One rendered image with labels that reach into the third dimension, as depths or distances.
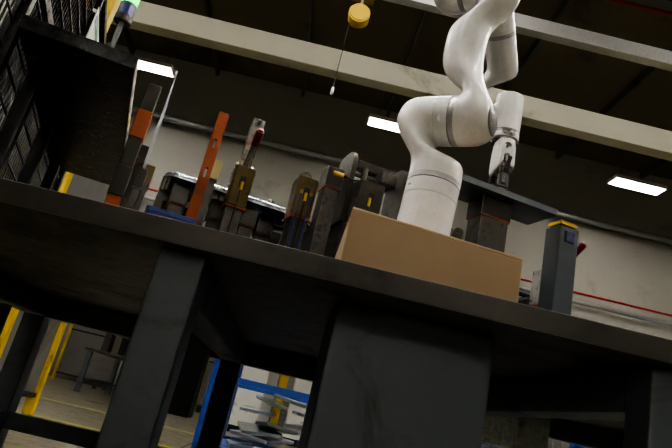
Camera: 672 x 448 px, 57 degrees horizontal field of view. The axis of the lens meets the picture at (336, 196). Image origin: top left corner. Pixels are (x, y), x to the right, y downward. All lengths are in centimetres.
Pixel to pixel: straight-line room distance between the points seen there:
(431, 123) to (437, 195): 19
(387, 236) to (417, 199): 24
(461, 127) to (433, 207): 21
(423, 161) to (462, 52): 30
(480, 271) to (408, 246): 14
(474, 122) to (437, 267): 42
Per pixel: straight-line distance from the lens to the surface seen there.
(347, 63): 559
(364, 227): 112
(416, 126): 145
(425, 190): 134
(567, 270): 195
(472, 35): 157
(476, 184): 178
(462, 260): 114
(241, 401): 964
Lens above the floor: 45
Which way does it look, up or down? 20 degrees up
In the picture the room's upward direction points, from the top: 13 degrees clockwise
